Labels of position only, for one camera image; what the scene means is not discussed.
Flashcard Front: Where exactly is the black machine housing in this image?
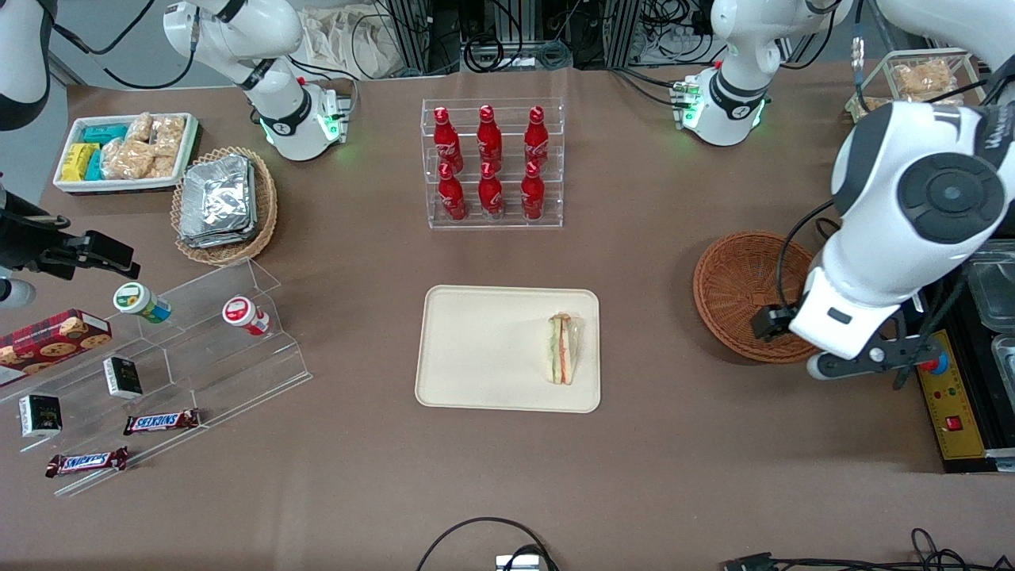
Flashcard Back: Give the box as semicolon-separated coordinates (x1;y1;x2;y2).
912;238;1015;474

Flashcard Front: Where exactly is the black cable with connector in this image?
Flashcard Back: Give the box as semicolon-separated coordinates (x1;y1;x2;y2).
722;527;1015;571

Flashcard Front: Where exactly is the cream wire rack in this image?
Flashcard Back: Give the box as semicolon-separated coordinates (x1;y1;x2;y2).
845;46;990;121

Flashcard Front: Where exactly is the black coiled cable bundle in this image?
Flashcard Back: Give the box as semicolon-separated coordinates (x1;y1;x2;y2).
462;32;508;74

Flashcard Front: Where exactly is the clear plastic container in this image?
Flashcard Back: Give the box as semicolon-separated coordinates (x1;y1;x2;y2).
991;333;1015;415
966;240;1015;332

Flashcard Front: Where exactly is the small black box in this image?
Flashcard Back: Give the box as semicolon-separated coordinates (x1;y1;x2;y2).
103;356;144;400
18;394;63;439

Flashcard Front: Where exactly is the red cola bottle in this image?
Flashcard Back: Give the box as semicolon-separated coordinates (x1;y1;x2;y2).
433;106;464;171
438;163;467;221
477;104;503;169
521;161;546;220
478;161;504;220
524;105;550;167

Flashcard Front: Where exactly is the clear acrylic bottle rack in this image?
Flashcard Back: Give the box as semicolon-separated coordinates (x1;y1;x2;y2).
420;97;565;231

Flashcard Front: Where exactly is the yellow snack packet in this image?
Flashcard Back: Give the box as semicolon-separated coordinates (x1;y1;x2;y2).
62;143;101;182

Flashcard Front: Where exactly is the black looped cable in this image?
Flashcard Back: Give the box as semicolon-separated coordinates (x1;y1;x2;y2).
416;517;560;571

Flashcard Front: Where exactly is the red-lid yogurt cup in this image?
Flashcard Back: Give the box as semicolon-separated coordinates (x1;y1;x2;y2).
222;295;271;336

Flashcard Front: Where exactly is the beige cloth bag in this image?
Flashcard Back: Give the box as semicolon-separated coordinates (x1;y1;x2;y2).
297;4;401;80

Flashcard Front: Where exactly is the aluminium frame post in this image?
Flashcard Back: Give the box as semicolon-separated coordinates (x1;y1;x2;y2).
603;0;645;68
387;0;435;74

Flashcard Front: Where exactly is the brown round wicker basket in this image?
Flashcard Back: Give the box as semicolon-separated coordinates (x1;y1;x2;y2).
692;230;827;365

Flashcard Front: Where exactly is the Snickers chocolate bar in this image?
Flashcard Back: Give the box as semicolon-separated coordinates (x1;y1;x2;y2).
123;408;201;436
45;446;129;478

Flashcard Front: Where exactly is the yellow control panel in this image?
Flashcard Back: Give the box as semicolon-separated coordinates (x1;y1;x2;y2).
916;331;989;462

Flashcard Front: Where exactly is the silver foil packet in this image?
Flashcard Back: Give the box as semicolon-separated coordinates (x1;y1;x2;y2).
178;226;259;249
181;155;255;237

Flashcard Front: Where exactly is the triangle sandwich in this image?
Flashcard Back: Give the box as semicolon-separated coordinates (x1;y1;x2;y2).
546;312;584;386

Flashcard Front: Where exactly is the white rectangular snack tray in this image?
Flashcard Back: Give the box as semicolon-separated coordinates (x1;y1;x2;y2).
53;113;199;195

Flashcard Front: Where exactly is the clear acrylic stepped shelf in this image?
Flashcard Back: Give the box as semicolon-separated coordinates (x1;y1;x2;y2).
0;258;314;499

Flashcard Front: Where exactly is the light tan wicker basket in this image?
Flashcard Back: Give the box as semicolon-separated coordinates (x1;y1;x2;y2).
170;146;278;266

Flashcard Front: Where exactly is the cream plastic tray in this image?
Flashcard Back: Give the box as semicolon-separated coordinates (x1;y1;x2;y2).
414;285;602;414

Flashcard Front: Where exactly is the green-lid yogurt cup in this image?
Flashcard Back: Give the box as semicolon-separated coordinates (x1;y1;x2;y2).
113;282;172;324

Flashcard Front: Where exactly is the red plaid cookie box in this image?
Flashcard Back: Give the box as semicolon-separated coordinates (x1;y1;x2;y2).
0;308;113;389

